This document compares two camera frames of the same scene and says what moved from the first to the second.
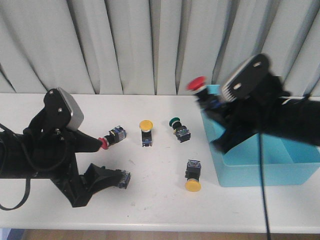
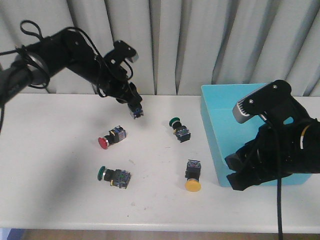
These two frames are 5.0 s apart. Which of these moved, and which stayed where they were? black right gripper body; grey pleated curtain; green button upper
Moved: black right gripper body
Stayed: green button upper; grey pleated curtain
